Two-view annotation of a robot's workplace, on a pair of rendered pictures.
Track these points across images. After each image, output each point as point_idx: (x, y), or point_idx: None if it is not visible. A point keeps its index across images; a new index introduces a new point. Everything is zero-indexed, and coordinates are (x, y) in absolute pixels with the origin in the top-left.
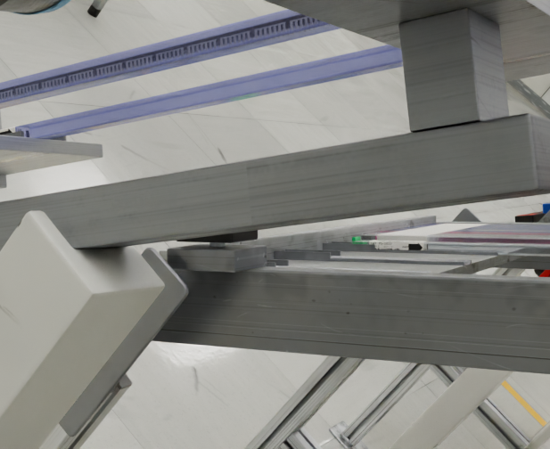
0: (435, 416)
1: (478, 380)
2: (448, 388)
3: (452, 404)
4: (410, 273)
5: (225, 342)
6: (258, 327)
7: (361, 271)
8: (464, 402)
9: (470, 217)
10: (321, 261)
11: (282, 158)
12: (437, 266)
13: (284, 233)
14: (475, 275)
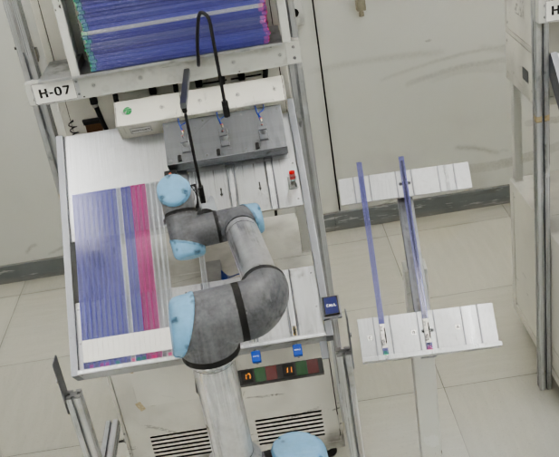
0: None
1: None
2: None
3: None
4: (315, 257)
5: None
6: None
7: (318, 269)
8: None
9: (54, 363)
10: None
11: (415, 215)
12: None
13: (242, 348)
14: (313, 239)
